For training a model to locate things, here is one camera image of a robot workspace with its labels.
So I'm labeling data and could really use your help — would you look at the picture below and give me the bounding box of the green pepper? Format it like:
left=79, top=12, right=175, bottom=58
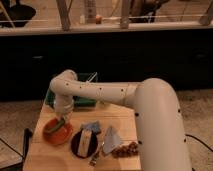
left=44, top=119, right=65, bottom=134

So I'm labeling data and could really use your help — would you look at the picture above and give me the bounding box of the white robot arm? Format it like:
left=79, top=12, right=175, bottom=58
left=49, top=70, right=192, bottom=171

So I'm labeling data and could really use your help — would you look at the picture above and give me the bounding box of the red bowl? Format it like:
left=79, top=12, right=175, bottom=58
left=42, top=119, right=73, bottom=145

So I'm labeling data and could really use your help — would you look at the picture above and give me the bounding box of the green tray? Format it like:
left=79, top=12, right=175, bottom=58
left=45, top=73, right=98, bottom=108

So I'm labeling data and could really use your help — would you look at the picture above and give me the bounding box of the white brush in tray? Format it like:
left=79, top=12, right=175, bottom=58
left=86, top=72, right=97, bottom=82

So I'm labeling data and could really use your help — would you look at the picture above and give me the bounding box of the blue sponge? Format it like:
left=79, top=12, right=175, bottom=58
left=81, top=121, right=101, bottom=134

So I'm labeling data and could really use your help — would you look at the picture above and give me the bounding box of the beige block on plate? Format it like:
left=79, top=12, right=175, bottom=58
left=78, top=130, right=92, bottom=157

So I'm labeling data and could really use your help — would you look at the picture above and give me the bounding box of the grey triangular cloth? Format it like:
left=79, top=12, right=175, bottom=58
left=103, top=126, right=123, bottom=155

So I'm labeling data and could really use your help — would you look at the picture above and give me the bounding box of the black round plate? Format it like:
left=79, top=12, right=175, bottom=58
left=71, top=130, right=98, bottom=158

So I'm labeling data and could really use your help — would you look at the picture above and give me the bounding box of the metal fork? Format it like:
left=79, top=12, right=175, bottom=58
left=89, top=142, right=104, bottom=167

